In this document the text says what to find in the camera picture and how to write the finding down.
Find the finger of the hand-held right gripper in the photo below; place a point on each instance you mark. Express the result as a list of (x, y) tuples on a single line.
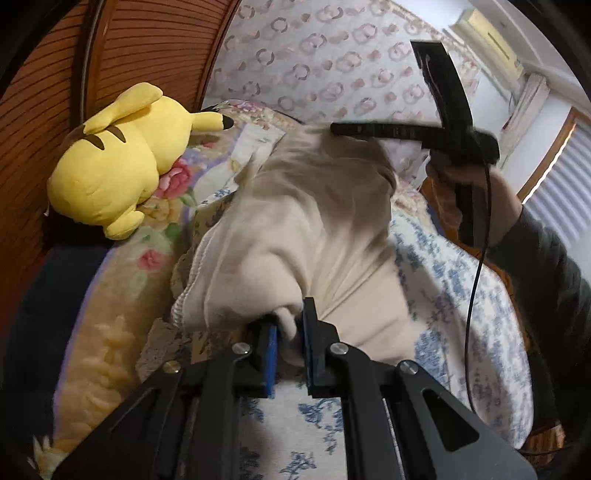
[(383, 129), (443, 83)]

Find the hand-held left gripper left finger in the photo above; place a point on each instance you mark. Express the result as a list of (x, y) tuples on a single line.
[(268, 364)]

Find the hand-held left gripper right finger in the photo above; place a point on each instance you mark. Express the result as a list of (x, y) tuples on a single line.
[(310, 360)]

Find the beige printed t-shirt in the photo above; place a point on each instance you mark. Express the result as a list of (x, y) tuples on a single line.
[(314, 221)]

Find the person's right forearm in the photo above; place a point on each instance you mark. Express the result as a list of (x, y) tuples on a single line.
[(545, 277)]

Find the person's right hand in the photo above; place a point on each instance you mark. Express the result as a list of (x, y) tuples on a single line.
[(501, 198)]

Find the wooden sideboard cabinet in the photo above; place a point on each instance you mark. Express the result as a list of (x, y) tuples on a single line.
[(438, 212)]

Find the beige tied curtain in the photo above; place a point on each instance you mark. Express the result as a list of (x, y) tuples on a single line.
[(526, 110)]

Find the striped window blind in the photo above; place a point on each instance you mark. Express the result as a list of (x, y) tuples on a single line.
[(568, 184)]

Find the circle patterned sheer curtain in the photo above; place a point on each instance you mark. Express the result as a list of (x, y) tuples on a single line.
[(300, 55)]

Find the blue floral bed cloth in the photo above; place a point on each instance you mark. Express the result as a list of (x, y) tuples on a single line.
[(461, 300)]

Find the floral fleece blanket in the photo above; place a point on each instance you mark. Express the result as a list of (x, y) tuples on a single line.
[(106, 341)]

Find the dark blue mattress sheet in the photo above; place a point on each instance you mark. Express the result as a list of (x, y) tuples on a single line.
[(41, 300)]

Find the wooden louvred wardrobe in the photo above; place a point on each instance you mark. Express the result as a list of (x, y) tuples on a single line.
[(152, 50)]

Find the yellow plush toy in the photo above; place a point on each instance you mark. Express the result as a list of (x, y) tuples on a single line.
[(115, 170)]

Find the wall air conditioner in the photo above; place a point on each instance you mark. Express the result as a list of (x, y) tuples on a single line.
[(489, 41)]

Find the wooden window frame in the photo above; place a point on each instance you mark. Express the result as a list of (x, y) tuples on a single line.
[(549, 157)]

